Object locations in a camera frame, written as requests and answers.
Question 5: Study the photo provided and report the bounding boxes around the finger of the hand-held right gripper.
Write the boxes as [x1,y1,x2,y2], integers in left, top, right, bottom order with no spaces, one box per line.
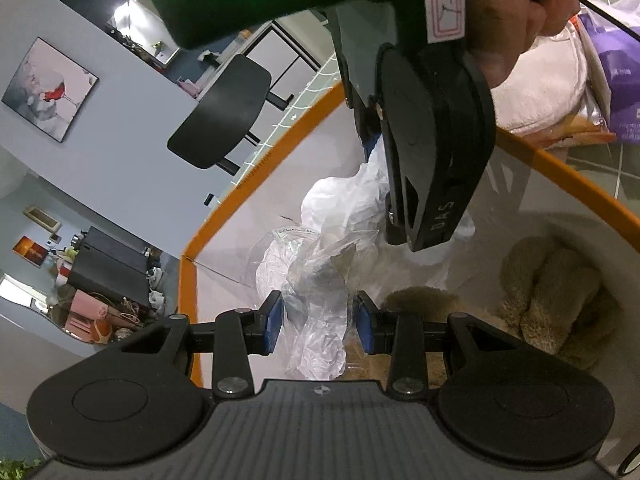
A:
[350,95,390,162]

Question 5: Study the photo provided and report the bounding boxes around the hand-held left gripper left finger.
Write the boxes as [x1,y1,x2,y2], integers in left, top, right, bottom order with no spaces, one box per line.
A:
[107,291,283,397]

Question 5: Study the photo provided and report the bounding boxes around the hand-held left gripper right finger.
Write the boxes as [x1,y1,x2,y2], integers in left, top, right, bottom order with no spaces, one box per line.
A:
[352,292,531,395]

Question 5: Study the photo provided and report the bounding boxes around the clear plastic bag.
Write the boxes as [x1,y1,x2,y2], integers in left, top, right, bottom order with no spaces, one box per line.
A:
[255,227,382,382]
[255,135,476,311]

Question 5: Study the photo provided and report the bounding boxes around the orange cardboard box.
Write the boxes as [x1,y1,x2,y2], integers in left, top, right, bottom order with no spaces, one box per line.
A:
[177,80,640,461]

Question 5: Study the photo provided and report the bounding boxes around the brown plush toy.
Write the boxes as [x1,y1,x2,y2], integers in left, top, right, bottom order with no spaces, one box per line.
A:
[382,237,626,391]

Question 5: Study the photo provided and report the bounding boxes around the person's right hand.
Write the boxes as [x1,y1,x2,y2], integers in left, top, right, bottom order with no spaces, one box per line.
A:
[462,0,583,88]

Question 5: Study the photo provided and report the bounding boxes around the white towel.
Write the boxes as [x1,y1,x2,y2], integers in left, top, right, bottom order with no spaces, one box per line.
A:
[489,20,592,136]

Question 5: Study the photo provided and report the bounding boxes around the white vanity cabinet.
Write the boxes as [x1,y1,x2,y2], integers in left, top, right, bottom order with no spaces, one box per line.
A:
[235,7,328,78]

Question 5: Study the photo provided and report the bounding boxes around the black chair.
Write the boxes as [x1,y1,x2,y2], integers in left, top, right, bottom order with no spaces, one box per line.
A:
[166,55,296,176]

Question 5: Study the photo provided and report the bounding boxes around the black cabinet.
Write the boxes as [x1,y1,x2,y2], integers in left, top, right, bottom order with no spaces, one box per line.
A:
[67,227,166,321]

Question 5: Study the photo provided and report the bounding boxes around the pink gift bags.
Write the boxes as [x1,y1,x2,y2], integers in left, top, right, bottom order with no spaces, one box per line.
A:
[55,290,115,346]

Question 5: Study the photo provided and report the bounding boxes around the purple tissue pack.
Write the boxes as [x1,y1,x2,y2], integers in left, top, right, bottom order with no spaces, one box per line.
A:
[580,0,640,145]

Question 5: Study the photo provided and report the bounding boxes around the small framed picture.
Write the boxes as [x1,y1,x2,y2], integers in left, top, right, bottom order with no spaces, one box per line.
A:
[22,205,63,233]

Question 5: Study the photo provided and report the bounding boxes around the thin black cable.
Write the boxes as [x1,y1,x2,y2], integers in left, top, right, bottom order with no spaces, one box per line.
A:
[577,0,640,38]

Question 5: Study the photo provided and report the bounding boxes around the orange wall picture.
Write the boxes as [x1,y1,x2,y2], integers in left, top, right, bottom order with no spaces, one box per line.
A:
[12,235,48,265]

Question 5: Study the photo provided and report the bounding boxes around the wavy wall mirror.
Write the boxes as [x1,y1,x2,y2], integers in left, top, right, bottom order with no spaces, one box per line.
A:
[0,272,88,346]

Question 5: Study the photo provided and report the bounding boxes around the wine glass wall poster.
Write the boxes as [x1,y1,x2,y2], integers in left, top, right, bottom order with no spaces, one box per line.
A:
[1,36,100,142]

